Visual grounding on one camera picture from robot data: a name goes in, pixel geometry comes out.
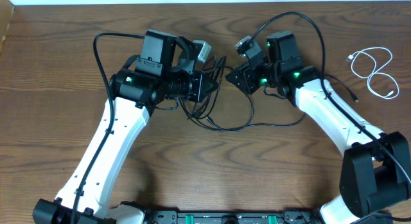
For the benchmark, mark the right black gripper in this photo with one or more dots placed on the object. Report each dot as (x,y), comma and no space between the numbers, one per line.
(245,74)

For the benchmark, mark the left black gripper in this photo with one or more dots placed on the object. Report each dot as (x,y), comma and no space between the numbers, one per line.
(206,81)

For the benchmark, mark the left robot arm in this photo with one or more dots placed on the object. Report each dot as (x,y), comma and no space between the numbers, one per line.
(165,69)

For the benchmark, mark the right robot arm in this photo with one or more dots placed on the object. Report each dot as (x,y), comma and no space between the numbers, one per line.
(376,166)

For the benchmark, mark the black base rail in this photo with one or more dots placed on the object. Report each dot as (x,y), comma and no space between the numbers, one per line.
(291,216)

